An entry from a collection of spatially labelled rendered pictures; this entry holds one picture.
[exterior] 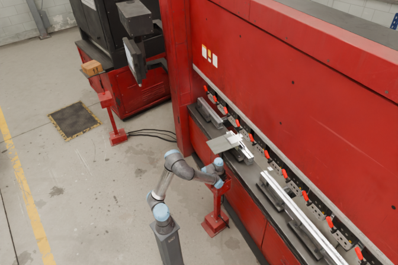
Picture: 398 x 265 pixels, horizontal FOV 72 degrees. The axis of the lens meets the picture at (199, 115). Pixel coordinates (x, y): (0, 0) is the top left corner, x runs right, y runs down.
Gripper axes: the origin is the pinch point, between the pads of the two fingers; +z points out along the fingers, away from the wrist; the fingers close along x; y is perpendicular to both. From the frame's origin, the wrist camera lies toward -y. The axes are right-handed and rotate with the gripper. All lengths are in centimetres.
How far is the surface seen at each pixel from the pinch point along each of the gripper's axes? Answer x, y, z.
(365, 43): -69, 33, -154
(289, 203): -57, 24, -21
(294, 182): -58, 22, -51
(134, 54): 125, -1, -85
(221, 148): 16.3, 17.6, -24.6
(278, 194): -47, 23, -21
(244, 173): -10.9, 20.8, -11.7
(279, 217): -58, 13, -12
